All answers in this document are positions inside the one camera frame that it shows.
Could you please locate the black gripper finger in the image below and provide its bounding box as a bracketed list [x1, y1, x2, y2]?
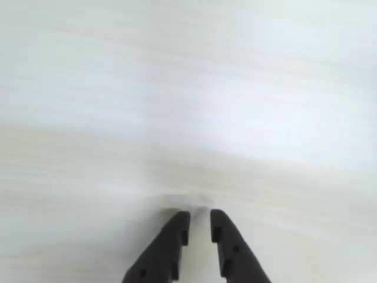
[122, 210, 191, 283]
[210, 209, 272, 283]

